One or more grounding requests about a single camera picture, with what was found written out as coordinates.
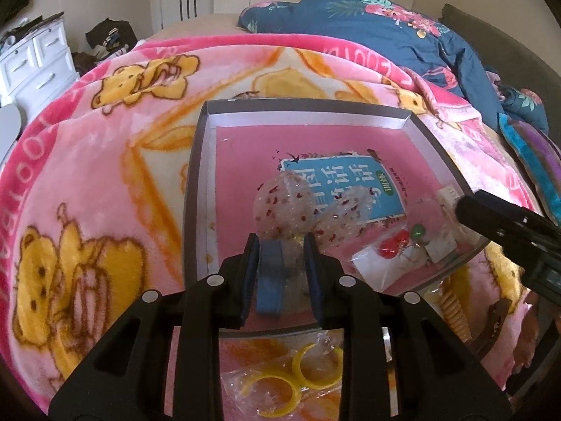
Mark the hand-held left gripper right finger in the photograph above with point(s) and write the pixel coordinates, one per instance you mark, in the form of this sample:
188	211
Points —
328	289

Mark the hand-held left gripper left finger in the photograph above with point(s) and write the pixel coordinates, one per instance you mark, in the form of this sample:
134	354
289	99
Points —
236	289

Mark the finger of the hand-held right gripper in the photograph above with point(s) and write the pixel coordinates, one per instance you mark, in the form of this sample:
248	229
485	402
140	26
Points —
486	212

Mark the white ribbed hair clip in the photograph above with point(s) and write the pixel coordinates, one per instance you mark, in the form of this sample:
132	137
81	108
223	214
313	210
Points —
448	196

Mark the white earring card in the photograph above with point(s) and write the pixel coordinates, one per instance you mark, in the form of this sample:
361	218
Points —
440	250

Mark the bag with red green beads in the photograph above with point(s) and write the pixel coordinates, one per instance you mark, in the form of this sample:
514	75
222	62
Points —
388	245

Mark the clear dotted plastic bag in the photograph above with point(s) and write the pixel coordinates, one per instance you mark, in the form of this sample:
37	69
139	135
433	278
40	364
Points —
298	204

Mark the grey cardboard box tray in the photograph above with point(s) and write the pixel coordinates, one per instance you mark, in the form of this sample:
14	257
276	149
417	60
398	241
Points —
236	162

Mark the striped pillow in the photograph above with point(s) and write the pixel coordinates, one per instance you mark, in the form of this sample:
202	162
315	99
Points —
534	162

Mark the brown oval hair clip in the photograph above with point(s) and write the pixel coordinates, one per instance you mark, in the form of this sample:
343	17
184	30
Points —
495	329

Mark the beige spiral hair claw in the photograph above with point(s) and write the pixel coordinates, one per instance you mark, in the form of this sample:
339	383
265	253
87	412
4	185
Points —
453	311

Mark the bag of yellow rings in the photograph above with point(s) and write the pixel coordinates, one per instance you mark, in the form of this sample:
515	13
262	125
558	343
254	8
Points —
271	381

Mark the green upholstered headboard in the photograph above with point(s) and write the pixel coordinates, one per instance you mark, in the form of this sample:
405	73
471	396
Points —
504	52

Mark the pink bear printed blanket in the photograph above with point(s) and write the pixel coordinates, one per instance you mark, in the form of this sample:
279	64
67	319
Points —
109	162

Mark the blue floral duvet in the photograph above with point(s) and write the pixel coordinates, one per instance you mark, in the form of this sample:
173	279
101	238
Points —
372	30

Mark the beige bed sheet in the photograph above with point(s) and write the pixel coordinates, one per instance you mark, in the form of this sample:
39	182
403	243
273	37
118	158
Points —
197	24

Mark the black bag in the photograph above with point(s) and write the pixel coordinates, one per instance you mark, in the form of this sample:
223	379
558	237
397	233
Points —
109	37

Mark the white chest of drawers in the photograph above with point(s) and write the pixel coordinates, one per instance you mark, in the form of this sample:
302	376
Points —
39	65

